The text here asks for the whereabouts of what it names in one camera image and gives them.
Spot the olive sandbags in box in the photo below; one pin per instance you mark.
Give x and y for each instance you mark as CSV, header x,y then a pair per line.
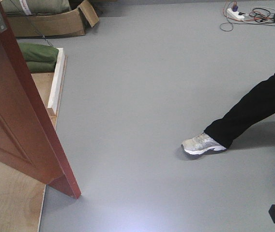
x,y
35,7

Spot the white power strip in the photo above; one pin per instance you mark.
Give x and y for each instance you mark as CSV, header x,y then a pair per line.
x,y
234,15

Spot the upper green sandbag far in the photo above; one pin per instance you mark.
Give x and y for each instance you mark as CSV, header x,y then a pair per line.
x,y
38,52

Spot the lower green sandbag far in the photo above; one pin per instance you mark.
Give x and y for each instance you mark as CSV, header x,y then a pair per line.
x,y
41,67

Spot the green sandbag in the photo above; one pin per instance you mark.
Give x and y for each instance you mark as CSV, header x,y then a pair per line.
x,y
41,67
38,52

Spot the brown wooden door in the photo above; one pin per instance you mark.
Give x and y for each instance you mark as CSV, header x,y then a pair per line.
x,y
28,140

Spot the seated person in black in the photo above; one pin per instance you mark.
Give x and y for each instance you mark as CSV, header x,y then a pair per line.
x,y
253,107

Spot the open cardboard box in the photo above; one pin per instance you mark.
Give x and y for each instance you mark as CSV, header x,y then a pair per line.
x,y
72,23

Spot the white wooden door frame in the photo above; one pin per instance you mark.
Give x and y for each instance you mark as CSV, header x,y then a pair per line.
x,y
56,83

